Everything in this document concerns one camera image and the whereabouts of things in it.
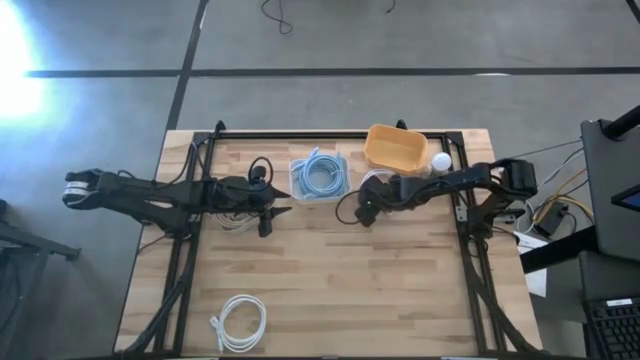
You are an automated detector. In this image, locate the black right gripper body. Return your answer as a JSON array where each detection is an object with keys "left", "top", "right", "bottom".
[{"left": 357, "top": 175, "right": 402, "bottom": 209}]

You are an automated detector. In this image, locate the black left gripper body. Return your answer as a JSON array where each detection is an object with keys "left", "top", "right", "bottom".
[{"left": 214, "top": 175, "right": 274, "bottom": 217}]

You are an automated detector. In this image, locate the beige HDMI cable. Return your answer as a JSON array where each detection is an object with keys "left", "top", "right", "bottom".
[
  {"left": 215, "top": 212, "right": 261, "bottom": 235},
  {"left": 219, "top": 213, "right": 259, "bottom": 232}
]

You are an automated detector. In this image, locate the white hdmi cable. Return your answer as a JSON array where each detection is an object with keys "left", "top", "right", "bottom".
[
  {"left": 360, "top": 168, "right": 397, "bottom": 187},
  {"left": 208, "top": 293, "right": 268, "bottom": 354}
]

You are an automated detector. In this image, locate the light blue HDMI cable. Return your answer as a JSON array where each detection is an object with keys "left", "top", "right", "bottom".
[
  {"left": 299, "top": 154, "right": 347, "bottom": 199},
  {"left": 291, "top": 146, "right": 349, "bottom": 200}
]

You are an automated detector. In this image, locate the orange plastic bin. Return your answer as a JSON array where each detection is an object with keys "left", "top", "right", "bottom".
[{"left": 363, "top": 123, "right": 430, "bottom": 176}]

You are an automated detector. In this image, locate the black power adapter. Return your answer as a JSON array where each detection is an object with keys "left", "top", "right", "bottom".
[{"left": 534, "top": 202, "right": 569, "bottom": 236}]

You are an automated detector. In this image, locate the white paper sheet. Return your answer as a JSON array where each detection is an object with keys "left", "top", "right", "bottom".
[{"left": 517, "top": 232, "right": 549, "bottom": 299}]

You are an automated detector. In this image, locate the black equipment stand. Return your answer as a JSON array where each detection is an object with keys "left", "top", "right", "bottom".
[{"left": 0, "top": 199, "right": 81, "bottom": 360}]

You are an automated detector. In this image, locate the dark grey computer cart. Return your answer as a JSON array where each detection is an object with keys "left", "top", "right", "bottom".
[{"left": 579, "top": 104, "right": 640, "bottom": 261}]

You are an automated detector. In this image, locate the black keyboard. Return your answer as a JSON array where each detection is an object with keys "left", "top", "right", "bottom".
[{"left": 584, "top": 297, "right": 640, "bottom": 360}]

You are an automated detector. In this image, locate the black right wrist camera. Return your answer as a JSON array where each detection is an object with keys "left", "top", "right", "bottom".
[{"left": 353, "top": 200, "right": 377, "bottom": 227}]

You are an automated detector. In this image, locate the black left camera cable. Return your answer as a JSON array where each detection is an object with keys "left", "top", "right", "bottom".
[{"left": 247, "top": 156, "right": 275, "bottom": 176}]

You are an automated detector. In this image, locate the black camera cable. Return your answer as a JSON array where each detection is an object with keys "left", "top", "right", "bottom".
[
  {"left": 335, "top": 191, "right": 362, "bottom": 226},
  {"left": 247, "top": 156, "right": 275, "bottom": 176}
]

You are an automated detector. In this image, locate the black right camera cable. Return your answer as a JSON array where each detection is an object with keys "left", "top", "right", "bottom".
[{"left": 335, "top": 191, "right": 362, "bottom": 226}]

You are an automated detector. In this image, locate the black aluminium rig frame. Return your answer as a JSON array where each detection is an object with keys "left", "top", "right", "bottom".
[{"left": 117, "top": 119, "right": 544, "bottom": 359}]

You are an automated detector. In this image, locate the black floor cable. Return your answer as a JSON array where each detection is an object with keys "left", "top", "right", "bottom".
[{"left": 260, "top": 0, "right": 294, "bottom": 35}]

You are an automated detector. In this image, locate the yellow floor cable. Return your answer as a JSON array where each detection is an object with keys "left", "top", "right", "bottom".
[{"left": 532, "top": 169, "right": 596, "bottom": 226}]

